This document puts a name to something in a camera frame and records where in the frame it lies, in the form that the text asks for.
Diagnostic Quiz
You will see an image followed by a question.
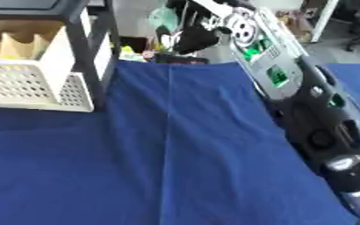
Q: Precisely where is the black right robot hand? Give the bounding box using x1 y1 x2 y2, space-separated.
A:
154 0 237 56

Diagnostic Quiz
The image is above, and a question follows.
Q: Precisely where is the pale drawer with pierced front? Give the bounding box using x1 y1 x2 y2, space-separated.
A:
0 18 114 113

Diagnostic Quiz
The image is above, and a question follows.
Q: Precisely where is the flat black box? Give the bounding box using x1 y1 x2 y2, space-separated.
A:
154 53 211 66

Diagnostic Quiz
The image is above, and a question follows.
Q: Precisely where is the small pink toy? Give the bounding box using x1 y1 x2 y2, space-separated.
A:
141 49 159 62

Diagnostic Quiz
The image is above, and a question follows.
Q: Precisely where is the yellow green toy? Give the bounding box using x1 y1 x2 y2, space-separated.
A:
117 45 147 62

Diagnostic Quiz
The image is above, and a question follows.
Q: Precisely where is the brown cardboard box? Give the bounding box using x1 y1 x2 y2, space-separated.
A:
277 10 315 44

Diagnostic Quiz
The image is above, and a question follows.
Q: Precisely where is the black cabinet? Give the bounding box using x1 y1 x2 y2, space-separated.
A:
0 0 122 113

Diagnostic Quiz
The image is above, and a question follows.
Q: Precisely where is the white table leg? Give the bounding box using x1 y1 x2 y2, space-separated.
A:
307 0 342 44

